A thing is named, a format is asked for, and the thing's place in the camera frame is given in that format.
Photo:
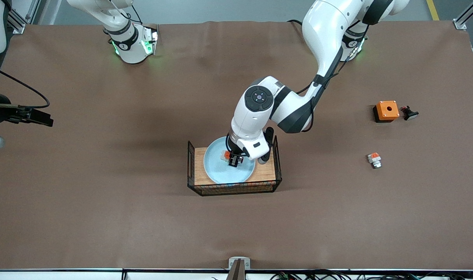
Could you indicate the orange button enclosure box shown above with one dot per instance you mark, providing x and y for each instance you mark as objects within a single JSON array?
[{"x": 384, "y": 114}]

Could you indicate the silver push button switch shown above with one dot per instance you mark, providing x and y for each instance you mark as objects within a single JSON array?
[{"x": 374, "y": 159}]

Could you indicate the red push button switch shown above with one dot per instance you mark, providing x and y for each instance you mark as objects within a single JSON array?
[{"x": 223, "y": 156}]

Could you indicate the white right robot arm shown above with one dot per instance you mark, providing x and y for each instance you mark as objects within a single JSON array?
[{"x": 131, "y": 50}]

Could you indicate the grey metal camera bracket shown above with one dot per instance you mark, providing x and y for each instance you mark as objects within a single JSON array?
[{"x": 231, "y": 261}]

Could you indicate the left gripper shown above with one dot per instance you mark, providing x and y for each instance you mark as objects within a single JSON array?
[{"x": 233, "y": 152}]

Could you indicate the large table cover sheet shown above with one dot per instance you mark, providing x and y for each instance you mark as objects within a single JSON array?
[{"x": 104, "y": 194}]

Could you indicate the light blue round plate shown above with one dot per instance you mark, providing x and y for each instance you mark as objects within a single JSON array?
[{"x": 221, "y": 173}]

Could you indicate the dark camera stand post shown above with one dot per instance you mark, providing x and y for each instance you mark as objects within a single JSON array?
[{"x": 236, "y": 274}]

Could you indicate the aluminium frame profile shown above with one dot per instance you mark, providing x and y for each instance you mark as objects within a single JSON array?
[
  {"x": 464, "y": 18},
  {"x": 16, "y": 23}
]

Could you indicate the white table edge rail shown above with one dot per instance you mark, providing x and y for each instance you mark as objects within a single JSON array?
[{"x": 46, "y": 276}]

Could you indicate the black button cap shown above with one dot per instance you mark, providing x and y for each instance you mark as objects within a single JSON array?
[{"x": 409, "y": 114}]

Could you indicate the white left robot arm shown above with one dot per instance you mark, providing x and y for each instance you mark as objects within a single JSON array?
[{"x": 330, "y": 31}]

